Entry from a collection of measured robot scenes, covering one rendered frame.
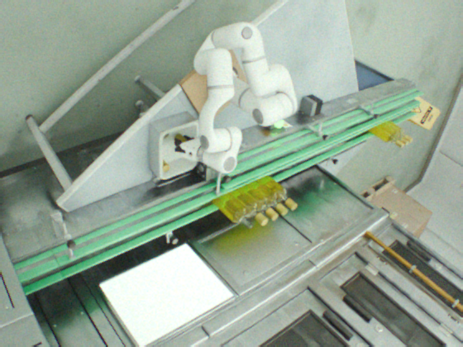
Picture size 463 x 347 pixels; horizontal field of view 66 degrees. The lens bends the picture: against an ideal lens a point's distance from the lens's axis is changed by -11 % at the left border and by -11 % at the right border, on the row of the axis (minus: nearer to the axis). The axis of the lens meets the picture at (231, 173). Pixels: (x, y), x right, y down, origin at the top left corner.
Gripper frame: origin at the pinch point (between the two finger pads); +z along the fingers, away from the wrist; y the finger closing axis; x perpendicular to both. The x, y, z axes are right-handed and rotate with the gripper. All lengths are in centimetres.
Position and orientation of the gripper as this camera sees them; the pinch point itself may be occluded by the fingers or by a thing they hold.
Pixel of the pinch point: (183, 141)
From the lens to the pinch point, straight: 153.5
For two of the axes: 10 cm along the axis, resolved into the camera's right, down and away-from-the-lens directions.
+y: 7.8, -3.1, 5.5
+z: -6.3, -3.2, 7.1
